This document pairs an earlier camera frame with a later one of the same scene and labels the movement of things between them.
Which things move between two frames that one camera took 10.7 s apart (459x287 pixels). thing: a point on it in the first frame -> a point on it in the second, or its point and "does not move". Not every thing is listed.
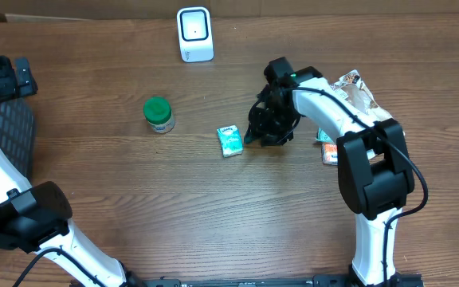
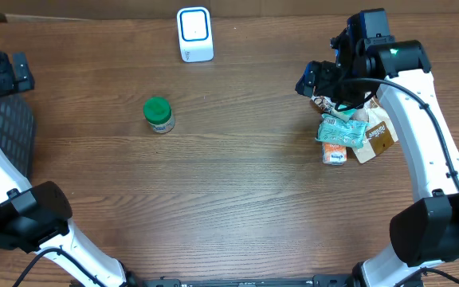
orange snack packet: [330, 154] does not move
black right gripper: [262, 130] -> [319, 82]
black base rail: [324, 280] does not move
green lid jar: [158, 112] does not move
